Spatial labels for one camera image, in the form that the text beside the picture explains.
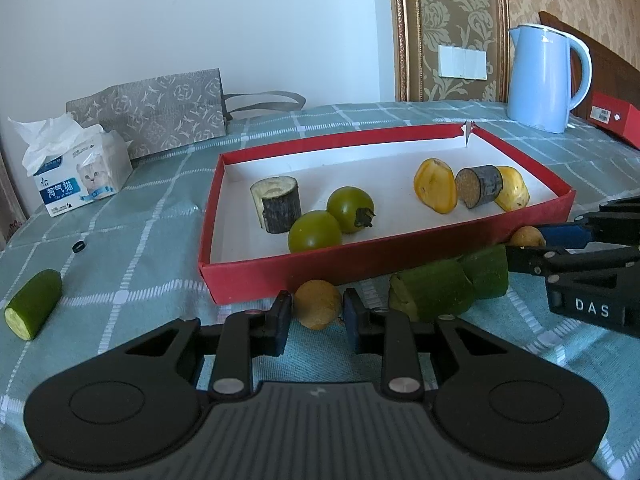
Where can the small cucumber chunk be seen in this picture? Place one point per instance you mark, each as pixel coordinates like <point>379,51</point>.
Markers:
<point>487,270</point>

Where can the eggplant piece with white flesh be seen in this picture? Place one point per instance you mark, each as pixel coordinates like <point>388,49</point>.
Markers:
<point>277,203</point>

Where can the brown longan fruit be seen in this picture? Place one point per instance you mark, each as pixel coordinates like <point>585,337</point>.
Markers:
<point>317,304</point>

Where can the small orange fruit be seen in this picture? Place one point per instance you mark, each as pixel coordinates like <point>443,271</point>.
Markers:
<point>527,236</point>

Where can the red shallow cardboard box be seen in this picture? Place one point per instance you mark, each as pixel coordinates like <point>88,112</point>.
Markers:
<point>239,261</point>

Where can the light blue electric kettle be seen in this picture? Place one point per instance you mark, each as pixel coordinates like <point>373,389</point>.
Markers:
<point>551,75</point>

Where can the lone cucumber piece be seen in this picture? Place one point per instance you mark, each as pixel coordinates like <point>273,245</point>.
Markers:
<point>31,306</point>

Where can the tissue pack with cat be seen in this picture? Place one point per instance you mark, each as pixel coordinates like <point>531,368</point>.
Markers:
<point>73,166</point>

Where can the large cucumber chunk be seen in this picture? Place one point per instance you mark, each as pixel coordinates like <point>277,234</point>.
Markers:
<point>425,292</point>

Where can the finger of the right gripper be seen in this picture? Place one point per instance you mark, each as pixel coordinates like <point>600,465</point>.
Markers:
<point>545,261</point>
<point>615,222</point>

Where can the red box with label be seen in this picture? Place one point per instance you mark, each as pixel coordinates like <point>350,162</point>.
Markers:
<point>616,116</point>

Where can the green checked tablecloth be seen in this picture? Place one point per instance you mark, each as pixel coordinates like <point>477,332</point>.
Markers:
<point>130,263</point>

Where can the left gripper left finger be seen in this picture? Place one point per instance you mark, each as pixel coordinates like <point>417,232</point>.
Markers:
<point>142,400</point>

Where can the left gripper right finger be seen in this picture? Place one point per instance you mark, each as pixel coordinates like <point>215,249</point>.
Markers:
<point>460,398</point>

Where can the grey patterned paper bag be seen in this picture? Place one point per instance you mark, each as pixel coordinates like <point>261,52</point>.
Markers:
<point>162,113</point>

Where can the green tomato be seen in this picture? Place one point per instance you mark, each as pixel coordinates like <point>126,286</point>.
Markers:
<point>314,230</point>
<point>352,208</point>

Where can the small eggplant slice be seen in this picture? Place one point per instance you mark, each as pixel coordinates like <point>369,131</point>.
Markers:
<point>477,186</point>

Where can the white wall switch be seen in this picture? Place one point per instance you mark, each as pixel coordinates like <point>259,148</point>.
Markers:
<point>461,63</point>

